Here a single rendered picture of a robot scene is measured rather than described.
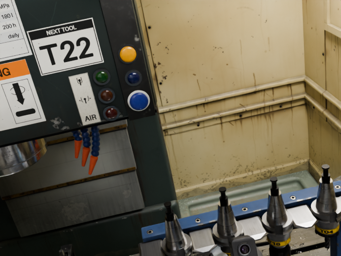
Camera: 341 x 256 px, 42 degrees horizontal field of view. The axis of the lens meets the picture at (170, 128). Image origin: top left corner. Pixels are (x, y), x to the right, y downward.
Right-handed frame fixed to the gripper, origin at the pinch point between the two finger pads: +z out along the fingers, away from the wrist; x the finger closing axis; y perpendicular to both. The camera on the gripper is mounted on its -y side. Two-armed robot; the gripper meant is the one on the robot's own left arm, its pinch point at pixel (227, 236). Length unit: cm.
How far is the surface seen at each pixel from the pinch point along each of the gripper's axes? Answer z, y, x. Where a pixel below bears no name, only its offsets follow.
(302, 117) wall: 97, 29, 57
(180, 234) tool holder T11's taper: -2.4, -5.2, -10.0
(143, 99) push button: -7.1, -38.1, -12.3
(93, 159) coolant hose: 9.9, -19.7, -25.0
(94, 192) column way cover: 58, 20, -34
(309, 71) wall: 92, 5, 59
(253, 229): -1.8, -1.9, 5.4
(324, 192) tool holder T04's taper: -2.1, -7.9, 20.7
